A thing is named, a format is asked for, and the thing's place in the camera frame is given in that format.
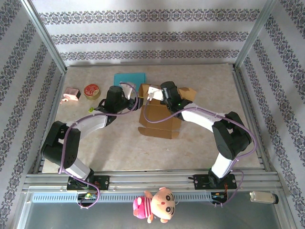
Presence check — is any blue white paper box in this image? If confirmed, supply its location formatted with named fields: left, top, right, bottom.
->
left=113, top=73, right=146, bottom=87

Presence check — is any brown cardboard box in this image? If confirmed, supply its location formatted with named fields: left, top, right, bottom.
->
left=137, top=83, right=197, bottom=140

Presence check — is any round red gold tin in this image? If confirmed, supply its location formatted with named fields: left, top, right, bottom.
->
left=83, top=83, right=101, bottom=100

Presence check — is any pink plastic toy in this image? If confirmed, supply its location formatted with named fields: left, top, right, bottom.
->
left=60, top=87, right=81, bottom=104

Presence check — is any plush doll pink striped shirt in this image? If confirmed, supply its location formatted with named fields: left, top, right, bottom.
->
left=132, top=187, right=177, bottom=224

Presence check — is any grey metal sheet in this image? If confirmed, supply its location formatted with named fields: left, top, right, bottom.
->
left=14, top=192, right=296, bottom=229

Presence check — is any clear bottle black cap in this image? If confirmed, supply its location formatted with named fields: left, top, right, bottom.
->
left=249, top=190, right=279, bottom=205

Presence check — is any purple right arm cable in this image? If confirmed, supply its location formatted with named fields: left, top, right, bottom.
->
left=142, top=99, right=258, bottom=208

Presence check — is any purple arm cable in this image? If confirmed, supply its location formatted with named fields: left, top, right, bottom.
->
left=142, top=99, right=258, bottom=208
left=58, top=81, right=140, bottom=210

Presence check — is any thin aluminium cross rail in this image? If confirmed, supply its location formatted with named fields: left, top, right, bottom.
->
left=66, top=62, right=235, bottom=67

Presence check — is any aluminium mounting rail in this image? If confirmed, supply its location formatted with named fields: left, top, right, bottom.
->
left=22, top=168, right=281, bottom=194

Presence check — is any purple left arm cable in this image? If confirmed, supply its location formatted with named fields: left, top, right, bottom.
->
left=58, top=81, right=140, bottom=210

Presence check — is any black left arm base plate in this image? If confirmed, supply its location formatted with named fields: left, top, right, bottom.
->
left=66, top=175, right=111, bottom=191

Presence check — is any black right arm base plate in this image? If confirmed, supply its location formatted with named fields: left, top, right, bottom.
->
left=188, top=174, right=236, bottom=191

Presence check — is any slotted grey cable duct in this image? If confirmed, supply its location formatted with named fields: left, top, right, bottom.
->
left=30, top=192, right=229, bottom=203

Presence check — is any aluminium corner post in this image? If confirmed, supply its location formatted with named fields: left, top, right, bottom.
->
left=233, top=0, right=278, bottom=70
left=20, top=0, right=67, bottom=74

